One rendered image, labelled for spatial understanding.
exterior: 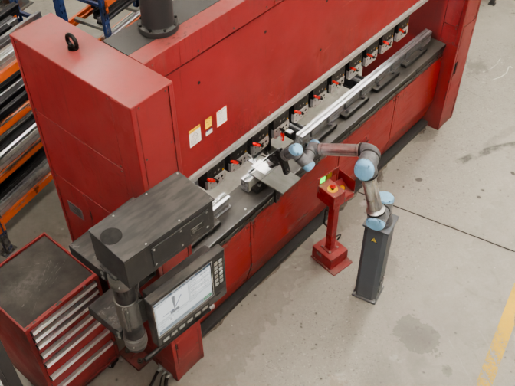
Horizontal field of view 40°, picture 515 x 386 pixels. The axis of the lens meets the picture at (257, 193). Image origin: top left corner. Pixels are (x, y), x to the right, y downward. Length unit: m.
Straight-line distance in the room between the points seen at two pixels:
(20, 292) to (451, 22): 3.79
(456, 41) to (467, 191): 1.21
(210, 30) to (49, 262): 1.66
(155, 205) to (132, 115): 0.40
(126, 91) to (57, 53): 0.45
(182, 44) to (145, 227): 0.92
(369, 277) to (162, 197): 2.20
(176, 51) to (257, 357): 2.30
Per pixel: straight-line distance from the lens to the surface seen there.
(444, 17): 5.95
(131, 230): 3.01
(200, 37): 3.49
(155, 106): 3.13
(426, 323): 5.14
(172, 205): 3.08
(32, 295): 4.14
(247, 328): 4.99
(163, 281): 3.30
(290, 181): 4.48
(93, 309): 3.71
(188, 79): 3.58
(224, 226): 4.40
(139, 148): 3.18
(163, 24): 3.41
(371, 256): 4.78
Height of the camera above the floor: 4.20
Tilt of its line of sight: 46 degrees down
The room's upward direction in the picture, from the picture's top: straight up
